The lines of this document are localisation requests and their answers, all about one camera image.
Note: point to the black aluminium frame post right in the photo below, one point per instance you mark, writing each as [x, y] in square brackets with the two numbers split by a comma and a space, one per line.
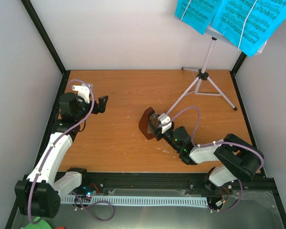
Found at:
[240, 60]

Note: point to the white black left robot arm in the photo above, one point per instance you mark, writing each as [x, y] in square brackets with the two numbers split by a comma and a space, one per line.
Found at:
[40, 194]

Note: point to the white tripod music stand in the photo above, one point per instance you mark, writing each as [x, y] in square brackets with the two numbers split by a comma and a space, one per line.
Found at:
[203, 75]

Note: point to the brown wooden metronome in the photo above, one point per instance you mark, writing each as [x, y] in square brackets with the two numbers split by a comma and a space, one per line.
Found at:
[143, 123]

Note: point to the black aluminium frame post left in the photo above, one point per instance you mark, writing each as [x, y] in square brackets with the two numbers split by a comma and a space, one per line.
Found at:
[43, 34]

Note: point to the clear acrylic metronome cover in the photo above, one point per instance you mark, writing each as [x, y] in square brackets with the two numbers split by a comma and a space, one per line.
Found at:
[153, 123]

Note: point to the black front mounting rail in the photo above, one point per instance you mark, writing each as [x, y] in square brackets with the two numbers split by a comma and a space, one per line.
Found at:
[190, 182]

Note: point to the green paper sheet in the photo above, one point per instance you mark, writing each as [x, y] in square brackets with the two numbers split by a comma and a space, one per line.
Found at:
[42, 224]

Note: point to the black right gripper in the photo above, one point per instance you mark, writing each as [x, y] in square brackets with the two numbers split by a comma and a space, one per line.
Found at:
[157, 134]

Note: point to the left blue sheet music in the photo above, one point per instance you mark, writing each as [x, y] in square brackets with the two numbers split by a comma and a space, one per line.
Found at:
[197, 13]

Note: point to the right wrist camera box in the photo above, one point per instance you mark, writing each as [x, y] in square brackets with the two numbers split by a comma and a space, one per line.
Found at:
[165, 122]

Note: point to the blue sheet music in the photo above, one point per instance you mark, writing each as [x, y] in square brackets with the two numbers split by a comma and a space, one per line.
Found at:
[248, 24]
[197, 13]

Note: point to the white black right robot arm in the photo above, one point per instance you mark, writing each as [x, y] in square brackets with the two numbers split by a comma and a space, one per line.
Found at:
[240, 160]

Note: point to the light blue slotted cable duct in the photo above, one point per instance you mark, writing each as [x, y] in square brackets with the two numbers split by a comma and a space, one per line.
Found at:
[133, 201]

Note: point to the right blue sheet music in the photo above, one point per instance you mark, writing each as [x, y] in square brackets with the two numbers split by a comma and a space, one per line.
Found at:
[248, 24]

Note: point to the black aluminium frame post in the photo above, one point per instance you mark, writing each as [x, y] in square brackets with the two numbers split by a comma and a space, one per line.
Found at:
[240, 60]
[43, 34]

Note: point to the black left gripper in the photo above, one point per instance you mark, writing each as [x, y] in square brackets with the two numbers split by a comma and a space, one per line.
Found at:
[101, 106]

